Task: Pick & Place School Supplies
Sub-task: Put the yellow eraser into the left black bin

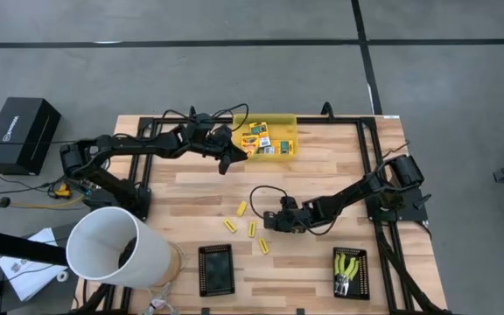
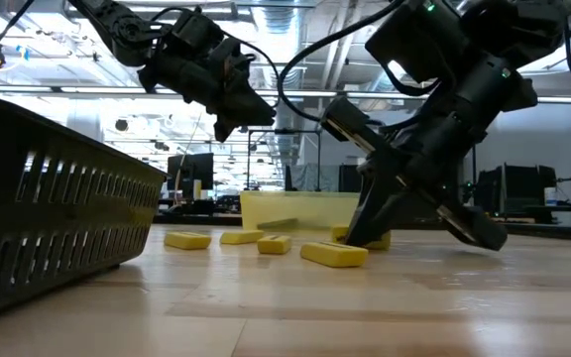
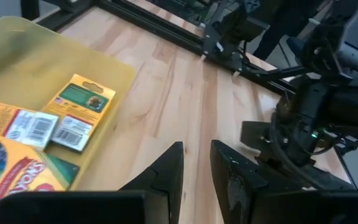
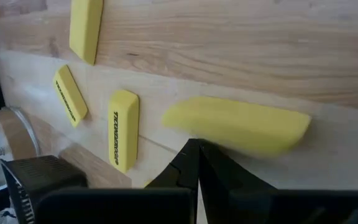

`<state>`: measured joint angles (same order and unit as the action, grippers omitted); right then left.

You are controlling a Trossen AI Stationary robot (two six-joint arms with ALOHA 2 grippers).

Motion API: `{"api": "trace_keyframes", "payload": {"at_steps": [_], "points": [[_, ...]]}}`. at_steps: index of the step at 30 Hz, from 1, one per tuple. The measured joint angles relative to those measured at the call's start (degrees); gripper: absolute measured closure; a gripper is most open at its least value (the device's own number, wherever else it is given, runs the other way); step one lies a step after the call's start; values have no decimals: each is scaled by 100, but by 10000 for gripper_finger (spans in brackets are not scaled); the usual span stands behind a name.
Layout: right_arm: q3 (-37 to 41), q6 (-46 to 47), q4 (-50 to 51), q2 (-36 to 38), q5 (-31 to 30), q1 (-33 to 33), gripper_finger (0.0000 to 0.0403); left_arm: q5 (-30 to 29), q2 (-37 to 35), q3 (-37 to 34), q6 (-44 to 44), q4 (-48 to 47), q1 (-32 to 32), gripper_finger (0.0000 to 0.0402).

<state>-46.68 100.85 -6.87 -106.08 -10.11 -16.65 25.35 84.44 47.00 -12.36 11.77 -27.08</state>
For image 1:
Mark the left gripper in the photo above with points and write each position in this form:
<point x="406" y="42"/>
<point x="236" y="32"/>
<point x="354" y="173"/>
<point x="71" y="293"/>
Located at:
<point x="221" y="140"/>

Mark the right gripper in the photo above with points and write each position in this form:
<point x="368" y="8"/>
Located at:
<point x="293" y="221"/>

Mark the yellow eraser block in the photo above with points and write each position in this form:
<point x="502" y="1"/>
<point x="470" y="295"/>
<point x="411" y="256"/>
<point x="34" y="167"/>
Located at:
<point x="263" y="246"/>
<point x="252" y="228"/>
<point x="242" y="208"/>
<point x="230" y="225"/>

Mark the yellow crayon box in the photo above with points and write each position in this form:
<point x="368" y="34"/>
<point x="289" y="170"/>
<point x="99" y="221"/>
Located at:
<point x="283" y="147"/>
<point x="249" y="142"/>
<point x="258" y="129"/>

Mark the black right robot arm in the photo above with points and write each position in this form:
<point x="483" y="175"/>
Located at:
<point x="352" y="192"/>

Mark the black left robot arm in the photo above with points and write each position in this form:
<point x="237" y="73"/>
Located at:
<point x="147" y="144"/>

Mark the translucent yellow plastic bin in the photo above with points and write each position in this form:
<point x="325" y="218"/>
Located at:
<point x="287" y="127"/>

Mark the black perforated plastic basket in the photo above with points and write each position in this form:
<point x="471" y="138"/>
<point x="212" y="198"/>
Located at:
<point x="363" y="280"/>
<point x="217" y="271"/>

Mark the tan round disc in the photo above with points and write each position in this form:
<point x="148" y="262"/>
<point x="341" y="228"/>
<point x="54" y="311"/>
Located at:
<point x="177" y="267"/>

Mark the white plastic cylinder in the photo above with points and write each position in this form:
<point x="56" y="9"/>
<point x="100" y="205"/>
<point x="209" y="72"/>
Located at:
<point x="156" y="254"/>

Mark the yellow connector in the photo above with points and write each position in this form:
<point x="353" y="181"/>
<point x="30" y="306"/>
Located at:
<point x="63" y="191"/>

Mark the small white tape roll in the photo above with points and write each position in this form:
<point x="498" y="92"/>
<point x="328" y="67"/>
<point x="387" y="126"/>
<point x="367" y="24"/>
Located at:
<point x="59" y="275"/>

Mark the black cardboard box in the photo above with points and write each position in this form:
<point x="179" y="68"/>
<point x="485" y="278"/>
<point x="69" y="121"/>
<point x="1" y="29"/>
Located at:
<point x="20" y="131"/>

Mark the black round plug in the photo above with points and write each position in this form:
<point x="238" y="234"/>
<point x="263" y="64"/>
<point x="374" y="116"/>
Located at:
<point x="4" y="202"/>

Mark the white paper sheets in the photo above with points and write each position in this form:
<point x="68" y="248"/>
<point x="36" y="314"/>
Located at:
<point x="29" y="280"/>

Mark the black support beam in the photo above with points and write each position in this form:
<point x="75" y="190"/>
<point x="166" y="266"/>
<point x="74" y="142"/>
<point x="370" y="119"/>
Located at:
<point x="7" y="245"/>

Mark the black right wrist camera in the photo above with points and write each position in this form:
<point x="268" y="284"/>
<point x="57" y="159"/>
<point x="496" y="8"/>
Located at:
<point x="289" y="202"/>

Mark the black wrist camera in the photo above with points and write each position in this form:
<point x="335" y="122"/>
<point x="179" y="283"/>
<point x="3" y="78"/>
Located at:
<point x="289" y="202"/>
<point x="201" y="124"/>

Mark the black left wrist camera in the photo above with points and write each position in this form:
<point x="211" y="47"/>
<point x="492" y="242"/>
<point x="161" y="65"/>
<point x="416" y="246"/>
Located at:
<point x="201" y="124"/>

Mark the black frame clamp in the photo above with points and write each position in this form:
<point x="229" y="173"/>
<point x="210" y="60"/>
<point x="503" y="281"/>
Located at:
<point x="192" y="110"/>
<point x="327" y="111"/>

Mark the black aluminium table frame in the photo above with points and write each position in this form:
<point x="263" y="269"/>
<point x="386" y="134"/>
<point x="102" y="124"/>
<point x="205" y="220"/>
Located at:
<point x="322" y="120"/>

